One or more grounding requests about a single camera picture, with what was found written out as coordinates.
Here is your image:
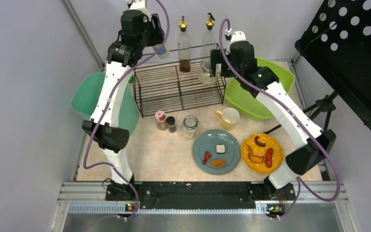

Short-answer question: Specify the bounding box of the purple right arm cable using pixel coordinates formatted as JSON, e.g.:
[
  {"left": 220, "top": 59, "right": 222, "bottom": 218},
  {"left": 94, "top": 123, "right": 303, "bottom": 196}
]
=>
[{"left": 218, "top": 18, "right": 342, "bottom": 220}]

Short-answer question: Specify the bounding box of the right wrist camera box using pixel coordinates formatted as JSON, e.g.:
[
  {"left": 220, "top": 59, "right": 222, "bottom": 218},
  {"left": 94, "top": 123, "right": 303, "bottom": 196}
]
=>
[{"left": 224, "top": 29, "right": 246, "bottom": 44}]

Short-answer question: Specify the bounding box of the clear glass jar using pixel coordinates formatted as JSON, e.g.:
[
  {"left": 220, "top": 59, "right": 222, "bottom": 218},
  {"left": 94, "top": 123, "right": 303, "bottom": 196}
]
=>
[
  {"left": 198, "top": 60, "right": 220, "bottom": 86},
  {"left": 180, "top": 115, "right": 201, "bottom": 139}
]

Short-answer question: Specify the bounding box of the silver lid labelled jar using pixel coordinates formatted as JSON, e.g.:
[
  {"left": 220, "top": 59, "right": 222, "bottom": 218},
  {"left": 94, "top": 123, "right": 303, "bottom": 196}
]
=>
[{"left": 152, "top": 44, "right": 170, "bottom": 59}]

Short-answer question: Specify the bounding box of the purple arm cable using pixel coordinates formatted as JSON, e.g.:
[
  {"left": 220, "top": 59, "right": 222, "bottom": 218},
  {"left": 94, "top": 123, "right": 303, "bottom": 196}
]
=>
[
  {"left": 218, "top": 18, "right": 342, "bottom": 220},
  {"left": 83, "top": 0, "right": 171, "bottom": 221}
]

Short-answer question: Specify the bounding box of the red sausage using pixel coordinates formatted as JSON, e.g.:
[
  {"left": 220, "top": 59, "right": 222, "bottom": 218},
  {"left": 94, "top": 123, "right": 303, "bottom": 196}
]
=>
[{"left": 265, "top": 148, "right": 273, "bottom": 168}]

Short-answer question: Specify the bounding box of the white tofu cube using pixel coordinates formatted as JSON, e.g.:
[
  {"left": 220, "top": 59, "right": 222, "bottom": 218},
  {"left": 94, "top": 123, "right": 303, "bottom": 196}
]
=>
[{"left": 216, "top": 145, "right": 226, "bottom": 154}]

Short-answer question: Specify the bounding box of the aluminium frame post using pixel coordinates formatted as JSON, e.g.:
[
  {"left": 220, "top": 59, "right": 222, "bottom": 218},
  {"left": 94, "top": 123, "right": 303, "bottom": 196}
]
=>
[{"left": 61, "top": 0, "right": 105, "bottom": 71}]

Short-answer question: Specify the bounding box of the green plastic waste bin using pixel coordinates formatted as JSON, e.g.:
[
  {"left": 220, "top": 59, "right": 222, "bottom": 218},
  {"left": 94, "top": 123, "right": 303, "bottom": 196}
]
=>
[{"left": 71, "top": 72, "right": 140, "bottom": 134}]

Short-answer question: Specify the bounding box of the lime green plastic basin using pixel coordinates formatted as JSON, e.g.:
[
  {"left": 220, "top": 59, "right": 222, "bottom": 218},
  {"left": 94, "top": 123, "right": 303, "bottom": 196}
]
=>
[{"left": 225, "top": 58, "right": 295, "bottom": 121}]

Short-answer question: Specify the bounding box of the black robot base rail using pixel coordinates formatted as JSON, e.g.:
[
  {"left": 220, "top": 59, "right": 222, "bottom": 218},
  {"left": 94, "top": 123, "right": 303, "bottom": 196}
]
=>
[{"left": 105, "top": 181, "right": 295, "bottom": 210}]

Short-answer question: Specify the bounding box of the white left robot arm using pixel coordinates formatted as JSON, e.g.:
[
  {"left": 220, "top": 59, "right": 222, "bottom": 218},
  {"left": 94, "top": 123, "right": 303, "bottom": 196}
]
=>
[{"left": 82, "top": 7, "right": 167, "bottom": 191}]

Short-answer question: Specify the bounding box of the red chicken drumstick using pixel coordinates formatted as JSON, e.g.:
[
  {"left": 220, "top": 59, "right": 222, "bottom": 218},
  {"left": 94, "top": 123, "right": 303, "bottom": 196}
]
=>
[{"left": 202, "top": 151, "right": 212, "bottom": 165}]

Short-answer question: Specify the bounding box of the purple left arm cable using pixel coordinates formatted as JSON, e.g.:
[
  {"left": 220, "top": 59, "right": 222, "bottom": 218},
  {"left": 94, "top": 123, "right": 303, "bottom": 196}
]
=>
[{"left": 83, "top": 0, "right": 171, "bottom": 221}]

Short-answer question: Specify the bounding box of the orange fried chicken piece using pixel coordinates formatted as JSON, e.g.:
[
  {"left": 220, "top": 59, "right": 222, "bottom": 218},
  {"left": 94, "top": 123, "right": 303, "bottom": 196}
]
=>
[{"left": 247, "top": 145, "right": 265, "bottom": 164}]

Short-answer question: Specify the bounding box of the yellow ceramic mug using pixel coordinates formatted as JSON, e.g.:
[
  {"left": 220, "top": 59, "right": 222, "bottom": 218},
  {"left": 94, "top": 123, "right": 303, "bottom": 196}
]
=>
[{"left": 214, "top": 108, "right": 240, "bottom": 131}]

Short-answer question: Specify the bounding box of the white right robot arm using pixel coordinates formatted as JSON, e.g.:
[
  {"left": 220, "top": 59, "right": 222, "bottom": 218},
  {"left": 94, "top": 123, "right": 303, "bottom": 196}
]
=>
[{"left": 210, "top": 41, "right": 336, "bottom": 189}]

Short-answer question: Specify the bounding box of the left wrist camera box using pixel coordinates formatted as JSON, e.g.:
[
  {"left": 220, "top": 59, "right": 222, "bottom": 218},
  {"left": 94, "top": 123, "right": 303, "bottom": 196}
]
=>
[{"left": 125, "top": 0, "right": 148, "bottom": 13}]

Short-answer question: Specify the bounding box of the orange fried nugget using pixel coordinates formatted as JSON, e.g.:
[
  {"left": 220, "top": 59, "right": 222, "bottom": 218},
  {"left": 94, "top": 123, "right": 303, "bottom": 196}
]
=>
[{"left": 210, "top": 159, "right": 227, "bottom": 167}]

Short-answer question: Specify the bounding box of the black wire dish rack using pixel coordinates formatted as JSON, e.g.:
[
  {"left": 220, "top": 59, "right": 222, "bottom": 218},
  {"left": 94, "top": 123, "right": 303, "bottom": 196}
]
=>
[{"left": 131, "top": 46, "right": 227, "bottom": 117}]

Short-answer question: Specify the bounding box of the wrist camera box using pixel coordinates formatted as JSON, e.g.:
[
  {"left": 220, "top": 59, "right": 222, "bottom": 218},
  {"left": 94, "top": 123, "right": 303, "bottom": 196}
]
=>
[
  {"left": 224, "top": 29, "right": 246, "bottom": 44},
  {"left": 125, "top": 0, "right": 148, "bottom": 13}
]

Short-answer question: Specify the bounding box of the black camera tripod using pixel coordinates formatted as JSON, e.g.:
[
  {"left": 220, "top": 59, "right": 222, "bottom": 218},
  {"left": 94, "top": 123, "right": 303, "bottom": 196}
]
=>
[{"left": 264, "top": 91, "right": 339, "bottom": 162}]

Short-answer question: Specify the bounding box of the pink lid spice jar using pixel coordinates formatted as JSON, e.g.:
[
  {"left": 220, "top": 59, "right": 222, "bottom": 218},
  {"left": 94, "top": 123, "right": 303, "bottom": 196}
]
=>
[{"left": 155, "top": 110, "right": 168, "bottom": 131}]

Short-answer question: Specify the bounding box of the grey blue round plate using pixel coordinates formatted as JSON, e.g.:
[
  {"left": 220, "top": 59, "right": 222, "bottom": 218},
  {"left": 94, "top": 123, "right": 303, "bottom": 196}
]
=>
[{"left": 192, "top": 129, "right": 241, "bottom": 175}]

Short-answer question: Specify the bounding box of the black lid spice jar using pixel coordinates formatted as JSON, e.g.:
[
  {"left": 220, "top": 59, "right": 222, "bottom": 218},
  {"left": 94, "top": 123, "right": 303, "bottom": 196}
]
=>
[{"left": 166, "top": 116, "right": 177, "bottom": 133}]

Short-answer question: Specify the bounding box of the oil bottle brown liquid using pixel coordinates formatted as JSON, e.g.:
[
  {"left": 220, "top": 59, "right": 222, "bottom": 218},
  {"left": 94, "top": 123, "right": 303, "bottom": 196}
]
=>
[{"left": 201, "top": 13, "right": 216, "bottom": 63}]

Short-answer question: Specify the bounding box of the yellow polka dot plate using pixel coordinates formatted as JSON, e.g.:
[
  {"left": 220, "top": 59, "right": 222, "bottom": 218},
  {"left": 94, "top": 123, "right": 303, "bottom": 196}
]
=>
[{"left": 240, "top": 133, "right": 285, "bottom": 174}]

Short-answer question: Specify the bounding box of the black perforated metal panel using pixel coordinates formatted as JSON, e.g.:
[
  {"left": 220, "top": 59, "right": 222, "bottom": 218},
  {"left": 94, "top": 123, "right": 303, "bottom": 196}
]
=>
[{"left": 295, "top": 0, "right": 371, "bottom": 131}]

